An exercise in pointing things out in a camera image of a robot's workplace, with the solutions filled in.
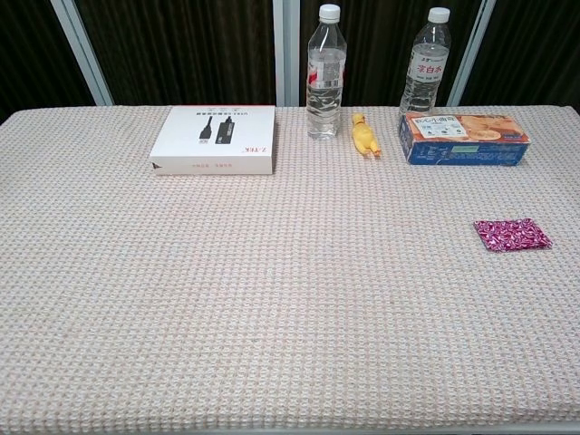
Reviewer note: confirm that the dark pleated curtain panel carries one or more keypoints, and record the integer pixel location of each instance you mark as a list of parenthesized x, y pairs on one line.
[(31, 54), (380, 54), (534, 50), (181, 50)]

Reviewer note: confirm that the clear water bottle red label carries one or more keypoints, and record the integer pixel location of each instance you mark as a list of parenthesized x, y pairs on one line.
[(324, 104)]

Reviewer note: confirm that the clear water bottle white label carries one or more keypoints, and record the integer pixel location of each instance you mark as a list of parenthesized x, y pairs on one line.
[(423, 90)]

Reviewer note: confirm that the orange blue biscuit box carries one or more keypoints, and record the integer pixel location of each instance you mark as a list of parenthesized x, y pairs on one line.
[(453, 154)]

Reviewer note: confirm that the beige waffle tablecloth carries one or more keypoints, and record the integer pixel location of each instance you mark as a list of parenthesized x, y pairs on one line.
[(226, 294)]

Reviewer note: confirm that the yellow rubber chicken toy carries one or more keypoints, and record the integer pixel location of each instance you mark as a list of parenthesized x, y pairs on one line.
[(362, 136)]

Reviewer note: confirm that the white adapter product box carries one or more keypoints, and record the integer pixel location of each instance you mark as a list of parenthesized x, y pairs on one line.
[(213, 145)]

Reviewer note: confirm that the grey metal frame post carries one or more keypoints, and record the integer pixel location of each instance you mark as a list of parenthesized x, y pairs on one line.
[(468, 54), (85, 59), (286, 54)]

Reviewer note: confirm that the magenta patterned cloth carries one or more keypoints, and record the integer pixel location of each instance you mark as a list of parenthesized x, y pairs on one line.
[(512, 235)]

